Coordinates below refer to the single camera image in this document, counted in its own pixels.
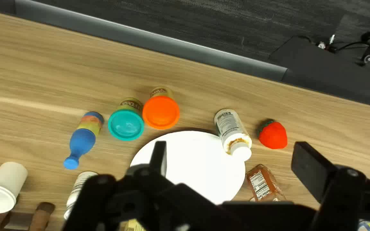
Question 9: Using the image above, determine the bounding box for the white paper plate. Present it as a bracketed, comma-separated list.
[129, 130, 247, 206]

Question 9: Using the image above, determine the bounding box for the white foam cup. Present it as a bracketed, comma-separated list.
[0, 161, 30, 215]

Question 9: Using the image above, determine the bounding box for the orange lid dough tub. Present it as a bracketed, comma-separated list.
[141, 86, 181, 131]

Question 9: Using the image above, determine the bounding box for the brown spice bottle orange cap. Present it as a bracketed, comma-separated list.
[245, 163, 285, 203]

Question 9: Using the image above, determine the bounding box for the teal lid dough tub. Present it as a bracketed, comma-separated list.
[107, 98, 146, 143]

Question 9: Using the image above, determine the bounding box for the blue toy bottle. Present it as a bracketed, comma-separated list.
[63, 111, 105, 171]

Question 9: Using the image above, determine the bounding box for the brown moose plush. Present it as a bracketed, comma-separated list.
[0, 202, 57, 231]

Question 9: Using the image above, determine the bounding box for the red ball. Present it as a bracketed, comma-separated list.
[254, 118, 289, 151]

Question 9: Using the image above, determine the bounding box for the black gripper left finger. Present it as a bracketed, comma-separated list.
[149, 140, 168, 177]

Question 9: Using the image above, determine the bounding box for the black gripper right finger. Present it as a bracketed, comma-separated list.
[290, 142, 339, 206]

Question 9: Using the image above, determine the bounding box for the white pill bottle with label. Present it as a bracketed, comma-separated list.
[213, 108, 253, 163]

